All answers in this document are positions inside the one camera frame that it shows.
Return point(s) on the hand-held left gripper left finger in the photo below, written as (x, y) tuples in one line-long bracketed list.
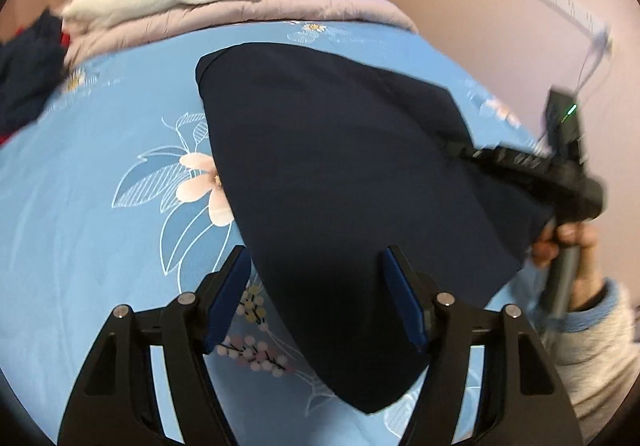
[(227, 306)]

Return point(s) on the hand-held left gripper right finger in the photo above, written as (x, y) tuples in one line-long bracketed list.
[(405, 301)]

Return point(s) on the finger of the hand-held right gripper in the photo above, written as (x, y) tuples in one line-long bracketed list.
[(505, 161)]

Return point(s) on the navy blue jacket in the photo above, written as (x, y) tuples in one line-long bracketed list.
[(325, 176)]

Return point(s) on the person's right hand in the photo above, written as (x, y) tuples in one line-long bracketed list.
[(587, 271)]

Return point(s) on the blue floral bedsheet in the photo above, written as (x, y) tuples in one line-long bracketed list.
[(100, 226)]

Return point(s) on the navy clothing pile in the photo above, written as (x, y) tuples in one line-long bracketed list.
[(25, 76)]

